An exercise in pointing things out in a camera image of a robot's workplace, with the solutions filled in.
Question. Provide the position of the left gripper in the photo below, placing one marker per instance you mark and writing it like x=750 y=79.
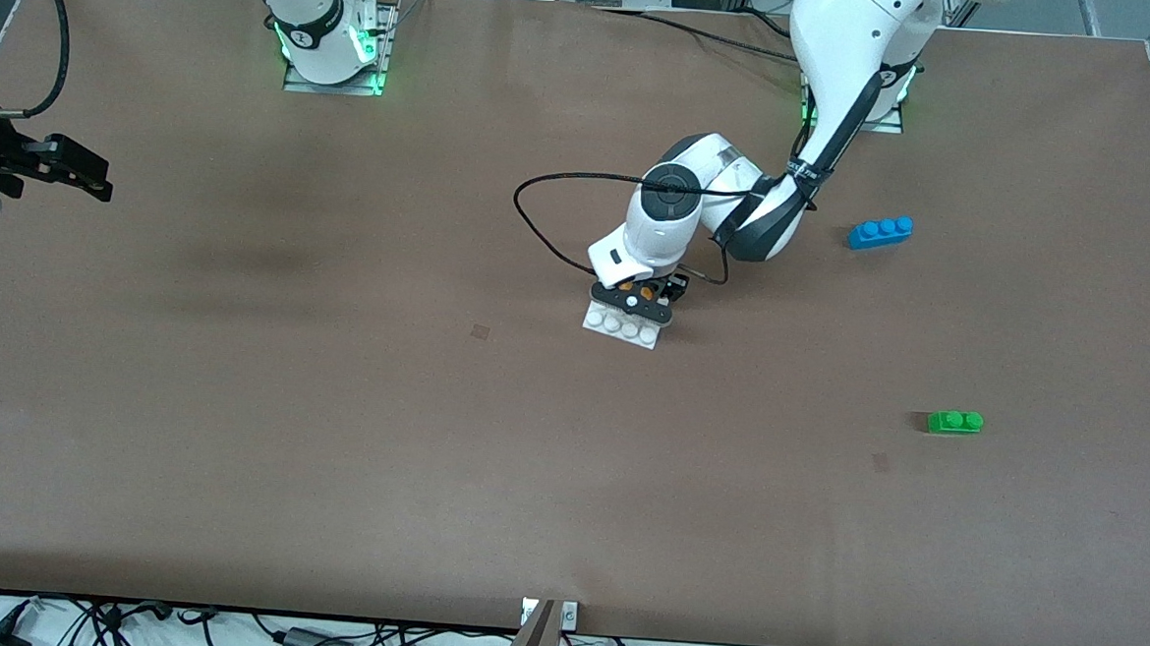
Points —
x=677 y=287

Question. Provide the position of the yellow two-stud block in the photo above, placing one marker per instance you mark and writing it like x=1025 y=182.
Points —
x=647 y=291

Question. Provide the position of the white studded base plate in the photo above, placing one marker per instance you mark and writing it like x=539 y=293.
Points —
x=624 y=330

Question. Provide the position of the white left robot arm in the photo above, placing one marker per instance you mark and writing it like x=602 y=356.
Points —
x=846 y=32

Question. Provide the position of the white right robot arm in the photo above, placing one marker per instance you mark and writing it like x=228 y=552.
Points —
x=306 y=14

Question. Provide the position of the blue three-stud block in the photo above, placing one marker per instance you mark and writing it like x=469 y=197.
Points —
x=880 y=234

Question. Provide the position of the green two-stud block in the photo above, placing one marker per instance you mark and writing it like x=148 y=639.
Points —
x=954 y=423

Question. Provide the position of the black adapter orange connectors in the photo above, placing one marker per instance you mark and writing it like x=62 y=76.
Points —
x=307 y=644

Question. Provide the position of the white metal bracket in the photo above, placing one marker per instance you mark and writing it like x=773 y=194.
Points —
x=570 y=615

